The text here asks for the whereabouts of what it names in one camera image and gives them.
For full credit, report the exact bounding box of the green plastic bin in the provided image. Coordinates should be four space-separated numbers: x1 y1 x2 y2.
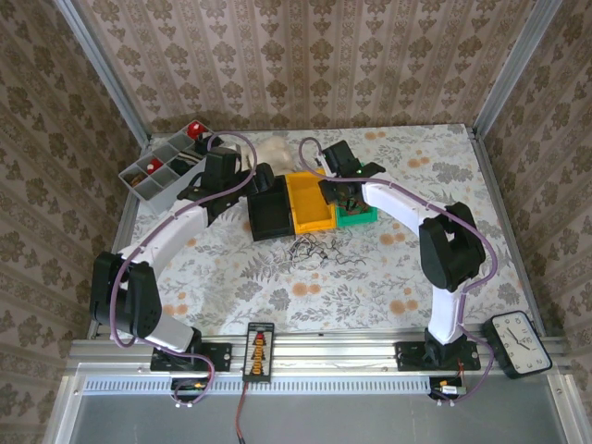
333 161 381 228

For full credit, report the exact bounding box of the white plush toy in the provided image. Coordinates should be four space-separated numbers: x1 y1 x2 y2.
255 132 293 176

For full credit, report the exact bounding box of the black plastic bin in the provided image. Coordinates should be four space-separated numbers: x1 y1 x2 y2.
246 178 296 243

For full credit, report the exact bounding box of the black joystick toy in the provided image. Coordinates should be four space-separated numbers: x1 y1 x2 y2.
193 132 218 154

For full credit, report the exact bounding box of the black white striped cloth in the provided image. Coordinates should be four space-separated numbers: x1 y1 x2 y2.
169 148 207 172

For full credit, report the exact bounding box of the yellow plastic bin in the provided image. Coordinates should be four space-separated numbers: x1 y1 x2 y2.
284 171 338 236

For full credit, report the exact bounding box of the grey compartment organizer tray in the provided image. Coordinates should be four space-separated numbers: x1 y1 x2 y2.
117 128 223 215

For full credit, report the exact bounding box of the black power distribution board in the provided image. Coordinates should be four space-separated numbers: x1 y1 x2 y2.
241 322 277 383

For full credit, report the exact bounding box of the black analog clock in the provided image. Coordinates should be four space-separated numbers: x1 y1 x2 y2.
482 310 554 380

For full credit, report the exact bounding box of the grey metal shelf panel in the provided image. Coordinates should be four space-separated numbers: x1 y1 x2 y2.
68 392 573 444

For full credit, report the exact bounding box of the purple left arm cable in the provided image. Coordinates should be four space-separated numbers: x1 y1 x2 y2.
108 132 258 409

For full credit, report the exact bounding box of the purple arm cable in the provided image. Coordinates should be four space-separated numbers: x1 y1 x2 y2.
298 137 500 408
108 132 258 409

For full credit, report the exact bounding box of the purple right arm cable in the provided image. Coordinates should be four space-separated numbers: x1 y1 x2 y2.
298 137 500 408

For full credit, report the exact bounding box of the thin black cable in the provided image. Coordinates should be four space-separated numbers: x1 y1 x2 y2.
323 249 371 268

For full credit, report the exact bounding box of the thin grey cable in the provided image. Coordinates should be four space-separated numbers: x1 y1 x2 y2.
289 232 334 260

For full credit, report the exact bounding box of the thin white cable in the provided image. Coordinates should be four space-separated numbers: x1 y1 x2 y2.
284 249 327 275

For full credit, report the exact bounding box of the aluminium left side rail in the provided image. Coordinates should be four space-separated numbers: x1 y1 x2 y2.
86 136 154 341

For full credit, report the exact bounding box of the aluminium rail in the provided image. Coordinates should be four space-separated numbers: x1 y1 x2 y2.
64 336 573 376
466 127 545 334
86 136 154 341

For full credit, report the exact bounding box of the aluminium right side rail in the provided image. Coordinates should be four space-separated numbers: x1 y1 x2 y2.
466 127 545 334

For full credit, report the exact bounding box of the aluminium left frame post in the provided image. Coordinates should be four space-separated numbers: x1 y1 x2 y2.
54 0 154 145

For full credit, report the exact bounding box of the aluminium frame post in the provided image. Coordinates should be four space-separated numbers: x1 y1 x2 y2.
474 0 554 138
54 0 154 145

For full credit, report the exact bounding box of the aluminium front rail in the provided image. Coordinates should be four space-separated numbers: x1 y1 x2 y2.
64 336 573 376

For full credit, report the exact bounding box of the grey slotted cable duct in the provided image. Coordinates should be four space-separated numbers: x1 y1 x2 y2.
85 375 463 395

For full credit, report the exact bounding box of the aluminium right frame post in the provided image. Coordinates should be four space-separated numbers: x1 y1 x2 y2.
474 0 554 138

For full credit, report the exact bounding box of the black bracket with silver connector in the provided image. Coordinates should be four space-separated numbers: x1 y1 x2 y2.
428 376 466 401

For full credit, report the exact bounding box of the black bracket with yellow connector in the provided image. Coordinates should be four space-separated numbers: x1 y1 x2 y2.
170 377 209 402

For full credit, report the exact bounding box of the red black power wire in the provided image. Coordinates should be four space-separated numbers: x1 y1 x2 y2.
234 381 251 440

